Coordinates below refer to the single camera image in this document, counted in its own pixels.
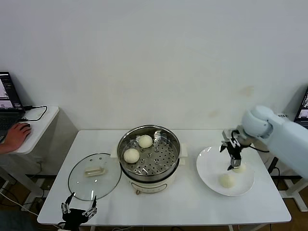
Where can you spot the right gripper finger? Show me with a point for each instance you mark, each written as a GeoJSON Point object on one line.
{"type": "Point", "coordinates": [235, 163]}
{"type": "Point", "coordinates": [224, 146]}

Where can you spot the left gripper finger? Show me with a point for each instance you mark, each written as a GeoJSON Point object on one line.
{"type": "Point", "coordinates": [93, 209]}
{"type": "Point", "coordinates": [65, 208]}

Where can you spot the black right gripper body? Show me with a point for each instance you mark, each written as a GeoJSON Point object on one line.
{"type": "Point", "coordinates": [235, 149]}

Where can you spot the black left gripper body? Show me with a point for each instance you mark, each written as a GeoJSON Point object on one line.
{"type": "Point", "coordinates": [74, 217]}

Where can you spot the white steamed baozi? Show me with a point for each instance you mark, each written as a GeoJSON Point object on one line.
{"type": "Point", "coordinates": [145, 141]}
{"type": "Point", "coordinates": [131, 155]}
{"type": "Point", "coordinates": [241, 169]}
{"type": "Point", "coordinates": [226, 181]}

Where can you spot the person's bare forearm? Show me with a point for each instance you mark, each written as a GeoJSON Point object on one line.
{"type": "Point", "coordinates": [2, 149]}

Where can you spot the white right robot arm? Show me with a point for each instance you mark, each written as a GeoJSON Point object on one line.
{"type": "Point", "coordinates": [284, 134]}

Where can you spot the person's bare hand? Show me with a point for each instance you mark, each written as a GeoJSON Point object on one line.
{"type": "Point", "coordinates": [15, 137]}

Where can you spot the white round plate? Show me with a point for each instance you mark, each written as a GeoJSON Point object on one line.
{"type": "Point", "coordinates": [209, 173]}

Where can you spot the cream electric cooker base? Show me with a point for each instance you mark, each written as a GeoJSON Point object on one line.
{"type": "Point", "coordinates": [149, 186]}

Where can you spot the grey laptop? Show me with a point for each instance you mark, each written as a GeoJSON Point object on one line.
{"type": "Point", "coordinates": [303, 108]}

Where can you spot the white side table with mouse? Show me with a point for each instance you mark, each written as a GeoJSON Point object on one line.
{"type": "Point", "coordinates": [41, 130]}

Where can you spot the black laptop with dark screen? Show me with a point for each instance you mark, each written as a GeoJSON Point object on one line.
{"type": "Point", "coordinates": [9, 96]}

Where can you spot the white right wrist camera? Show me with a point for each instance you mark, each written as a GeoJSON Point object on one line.
{"type": "Point", "coordinates": [227, 134]}

